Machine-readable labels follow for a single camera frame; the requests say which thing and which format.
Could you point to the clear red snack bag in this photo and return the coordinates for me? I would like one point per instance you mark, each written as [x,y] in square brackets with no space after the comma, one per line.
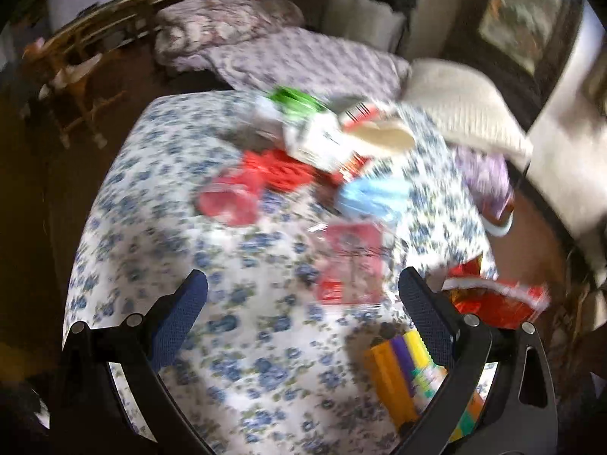
[352,260]

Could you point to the cream paper bowl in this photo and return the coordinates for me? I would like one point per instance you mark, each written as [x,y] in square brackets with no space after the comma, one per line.
[383,138]

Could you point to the red foil snack bag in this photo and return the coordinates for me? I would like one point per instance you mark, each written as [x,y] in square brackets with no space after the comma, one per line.
[502,304]

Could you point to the framed landscape painting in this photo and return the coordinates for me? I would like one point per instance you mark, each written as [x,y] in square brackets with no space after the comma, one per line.
[526,39]

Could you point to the green white snack bag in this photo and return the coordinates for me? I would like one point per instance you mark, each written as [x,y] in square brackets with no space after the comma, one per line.
[303,127]

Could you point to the blue floral bed sheet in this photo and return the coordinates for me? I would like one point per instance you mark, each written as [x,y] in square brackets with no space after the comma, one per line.
[266,369]

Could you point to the wooden chair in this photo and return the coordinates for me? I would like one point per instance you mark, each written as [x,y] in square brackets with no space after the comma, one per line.
[44,62]

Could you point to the yellow purple striped bag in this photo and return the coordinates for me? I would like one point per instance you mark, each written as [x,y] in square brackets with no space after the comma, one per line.
[404,377]

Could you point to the folded dark floral quilt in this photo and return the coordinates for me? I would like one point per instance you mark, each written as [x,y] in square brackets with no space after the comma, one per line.
[188,27]

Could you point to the red plastic cup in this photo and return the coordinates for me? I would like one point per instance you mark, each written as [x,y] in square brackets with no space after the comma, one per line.
[233,197]

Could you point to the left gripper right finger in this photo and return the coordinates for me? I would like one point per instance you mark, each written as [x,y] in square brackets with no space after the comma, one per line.
[519,415]

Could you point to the red white cigarette box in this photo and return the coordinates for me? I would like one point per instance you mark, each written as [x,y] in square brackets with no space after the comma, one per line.
[358,113]

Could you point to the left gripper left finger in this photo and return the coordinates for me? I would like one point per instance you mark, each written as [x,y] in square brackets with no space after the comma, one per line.
[92,411]

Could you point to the red foam fruit net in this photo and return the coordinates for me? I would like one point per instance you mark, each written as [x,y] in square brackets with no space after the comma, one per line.
[279,171]

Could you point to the small red snack packet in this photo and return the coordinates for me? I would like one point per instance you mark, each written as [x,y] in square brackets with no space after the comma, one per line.
[349,170]

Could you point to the light green basin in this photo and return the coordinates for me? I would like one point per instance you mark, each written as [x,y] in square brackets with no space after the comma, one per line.
[498,227]

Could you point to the purple clothes pile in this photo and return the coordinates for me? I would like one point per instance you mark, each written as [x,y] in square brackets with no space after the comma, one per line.
[486,177]

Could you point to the light blue plastic wrapper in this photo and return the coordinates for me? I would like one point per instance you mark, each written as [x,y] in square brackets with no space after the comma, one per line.
[383,199]

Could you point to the purple floral blanket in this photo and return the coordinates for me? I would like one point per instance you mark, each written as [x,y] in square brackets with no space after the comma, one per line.
[314,63]

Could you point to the white quilted pillow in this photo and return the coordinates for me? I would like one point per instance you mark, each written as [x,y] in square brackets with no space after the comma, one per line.
[466,107]

